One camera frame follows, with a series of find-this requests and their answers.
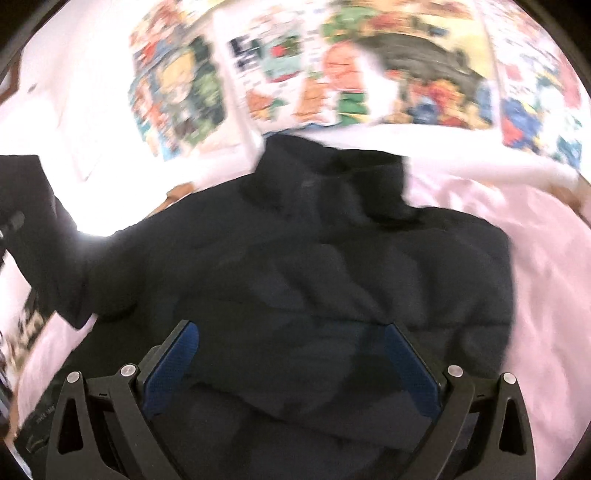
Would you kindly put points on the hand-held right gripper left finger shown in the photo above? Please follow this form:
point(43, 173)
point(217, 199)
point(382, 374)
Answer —
point(171, 369)

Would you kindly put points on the colourful patterned pillow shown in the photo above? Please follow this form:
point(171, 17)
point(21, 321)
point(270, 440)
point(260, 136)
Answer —
point(542, 92)

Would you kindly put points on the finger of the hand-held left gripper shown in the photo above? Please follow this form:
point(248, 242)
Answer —
point(14, 222)

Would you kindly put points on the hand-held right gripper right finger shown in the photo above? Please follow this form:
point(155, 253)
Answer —
point(411, 374)

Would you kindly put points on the black padded jacket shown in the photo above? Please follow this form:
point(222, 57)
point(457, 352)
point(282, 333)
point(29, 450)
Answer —
point(295, 258)

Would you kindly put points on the colourful comic print pillows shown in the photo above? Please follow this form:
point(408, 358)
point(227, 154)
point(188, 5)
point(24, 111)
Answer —
point(406, 64)

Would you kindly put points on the comic wall poster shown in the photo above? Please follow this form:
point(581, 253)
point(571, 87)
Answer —
point(277, 69)
point(178, 83)

